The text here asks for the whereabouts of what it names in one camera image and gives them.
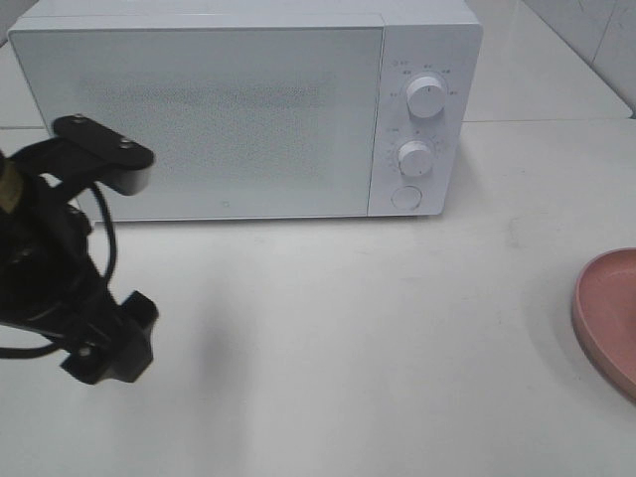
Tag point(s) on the white timer knob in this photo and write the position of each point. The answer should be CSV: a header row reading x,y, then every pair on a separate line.
x,y
415,159

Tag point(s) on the pink round plate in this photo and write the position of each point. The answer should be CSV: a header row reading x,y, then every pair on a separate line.
x,y
603,317

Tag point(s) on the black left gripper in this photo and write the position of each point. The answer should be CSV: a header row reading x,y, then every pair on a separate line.
x,y
50,286

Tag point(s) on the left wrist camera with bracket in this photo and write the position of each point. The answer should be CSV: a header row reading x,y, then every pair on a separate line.
x,y
82,152

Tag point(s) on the round white door-release button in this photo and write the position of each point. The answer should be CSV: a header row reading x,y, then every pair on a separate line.
x,y
407,198

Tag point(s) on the upper white power knob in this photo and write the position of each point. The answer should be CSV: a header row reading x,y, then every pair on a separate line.
x,y
425,95

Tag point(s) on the white microwave oven body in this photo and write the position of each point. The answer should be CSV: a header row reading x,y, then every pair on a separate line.
x,y
419,37

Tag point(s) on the white microwave door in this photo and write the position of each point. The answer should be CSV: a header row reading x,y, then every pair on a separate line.
x,y
242,123

